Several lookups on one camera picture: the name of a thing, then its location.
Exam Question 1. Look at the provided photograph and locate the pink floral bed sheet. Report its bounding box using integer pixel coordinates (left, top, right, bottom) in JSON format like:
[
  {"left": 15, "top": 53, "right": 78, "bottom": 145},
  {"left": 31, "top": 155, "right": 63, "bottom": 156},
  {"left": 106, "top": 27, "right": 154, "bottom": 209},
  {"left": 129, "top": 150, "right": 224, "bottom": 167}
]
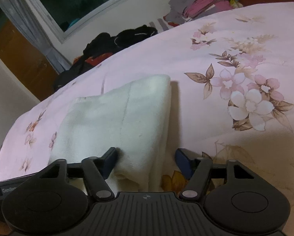
[{"left": 0, "top": 2, "right": 294, "bottom": 235}]

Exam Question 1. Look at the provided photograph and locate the stack of folded clothes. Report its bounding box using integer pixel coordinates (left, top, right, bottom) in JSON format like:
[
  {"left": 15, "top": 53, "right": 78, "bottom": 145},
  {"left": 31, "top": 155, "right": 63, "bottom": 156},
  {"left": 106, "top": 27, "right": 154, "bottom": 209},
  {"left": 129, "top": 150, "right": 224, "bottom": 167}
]
[{"left": 163, "top": 0, "right": 243, "bottom": 27}]

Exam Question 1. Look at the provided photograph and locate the pile of black clothes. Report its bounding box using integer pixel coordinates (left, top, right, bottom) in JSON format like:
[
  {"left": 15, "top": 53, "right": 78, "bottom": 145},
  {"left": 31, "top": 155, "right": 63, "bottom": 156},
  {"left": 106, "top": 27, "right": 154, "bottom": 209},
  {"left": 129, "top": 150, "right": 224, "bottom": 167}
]
[{"left": 53, "top": 25, "right": 158, "bottom": 91}]

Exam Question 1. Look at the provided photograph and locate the left grey curtain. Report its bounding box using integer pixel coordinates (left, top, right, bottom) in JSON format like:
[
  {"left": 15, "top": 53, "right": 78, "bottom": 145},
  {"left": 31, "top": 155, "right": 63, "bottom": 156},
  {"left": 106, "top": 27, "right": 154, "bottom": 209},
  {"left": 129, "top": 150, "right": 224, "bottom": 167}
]
[{"left": 0, "top": 0, "right": 71, "bottom": 74}]

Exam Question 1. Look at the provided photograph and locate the brown wooden door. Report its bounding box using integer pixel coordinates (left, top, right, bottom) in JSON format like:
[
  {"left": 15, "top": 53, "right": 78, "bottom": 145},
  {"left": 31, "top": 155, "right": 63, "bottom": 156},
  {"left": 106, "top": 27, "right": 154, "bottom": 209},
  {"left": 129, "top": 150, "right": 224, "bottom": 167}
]
[{"left": 0, "top": 8, "right": 57, "bottom": 101}]

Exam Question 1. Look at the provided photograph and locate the white knitted garment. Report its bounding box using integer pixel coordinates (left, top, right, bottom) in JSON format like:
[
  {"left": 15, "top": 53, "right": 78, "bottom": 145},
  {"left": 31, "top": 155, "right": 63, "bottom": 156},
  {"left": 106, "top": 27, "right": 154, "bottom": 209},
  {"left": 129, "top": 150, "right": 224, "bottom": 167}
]
[{"left": 50, "top": 75, "right": 171, "bottom": 192}]

